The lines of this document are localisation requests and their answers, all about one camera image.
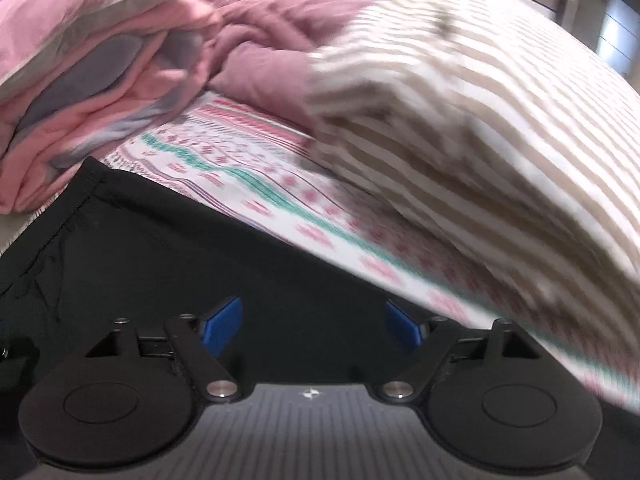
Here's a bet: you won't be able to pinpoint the mauve pillow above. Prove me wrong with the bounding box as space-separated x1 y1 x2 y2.
165 0 383 133

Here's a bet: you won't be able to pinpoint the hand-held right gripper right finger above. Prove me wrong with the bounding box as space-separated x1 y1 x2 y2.
382 300 543 404

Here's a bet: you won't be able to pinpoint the black pants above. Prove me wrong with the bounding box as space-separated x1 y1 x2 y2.
0 156 501 401

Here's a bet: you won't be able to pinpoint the beige striped pillow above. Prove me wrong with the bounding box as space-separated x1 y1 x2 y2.
304 0 640 293

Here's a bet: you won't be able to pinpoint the patterned bed sheet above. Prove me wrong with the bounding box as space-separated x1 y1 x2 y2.
97 89 640 403

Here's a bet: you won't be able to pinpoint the pink and grey quilt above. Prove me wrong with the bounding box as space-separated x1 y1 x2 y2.
0 0 228 215

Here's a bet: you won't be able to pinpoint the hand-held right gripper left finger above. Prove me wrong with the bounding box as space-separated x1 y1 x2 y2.
85 296 244 404

